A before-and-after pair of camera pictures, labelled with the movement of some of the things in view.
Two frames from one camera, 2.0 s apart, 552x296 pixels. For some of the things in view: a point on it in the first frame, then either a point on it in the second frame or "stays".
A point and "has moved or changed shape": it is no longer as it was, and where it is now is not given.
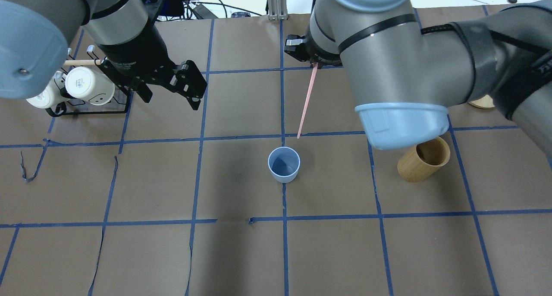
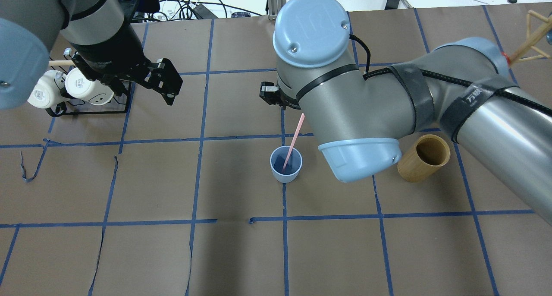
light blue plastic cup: x=283 y=163 stays
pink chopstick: x=308 y=95 has moved or changed shape
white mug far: x=55 y=91 stays
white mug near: x=82 y=83 stays
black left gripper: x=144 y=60 to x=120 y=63
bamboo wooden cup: x=422 y=162 stays
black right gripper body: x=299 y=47 to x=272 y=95
